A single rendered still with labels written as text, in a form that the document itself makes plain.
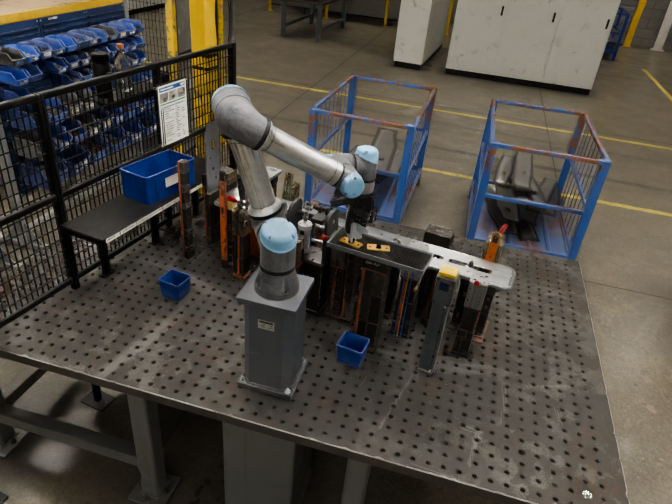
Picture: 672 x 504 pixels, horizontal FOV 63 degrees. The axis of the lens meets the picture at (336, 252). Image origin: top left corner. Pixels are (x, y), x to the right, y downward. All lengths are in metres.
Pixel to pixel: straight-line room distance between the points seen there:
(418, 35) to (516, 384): 8.25
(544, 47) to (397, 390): 8.41
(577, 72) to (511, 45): 1.15
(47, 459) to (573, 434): 2.21
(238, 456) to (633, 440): 2.06
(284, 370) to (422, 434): 0.52
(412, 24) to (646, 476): 8.14
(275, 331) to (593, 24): 8.76
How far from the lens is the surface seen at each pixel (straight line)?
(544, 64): 10.06
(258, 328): 1.86
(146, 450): 2.43
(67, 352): 2.31
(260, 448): 2.20
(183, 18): 5.13
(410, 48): 10.05
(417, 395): 2.11
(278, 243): 1.69
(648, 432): 3.47
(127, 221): 2.42
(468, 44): 9.98
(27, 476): 2.89
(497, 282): 2.26
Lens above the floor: 2.18
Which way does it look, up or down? 32 degrees down
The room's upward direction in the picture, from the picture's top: 6 degrees clockwise
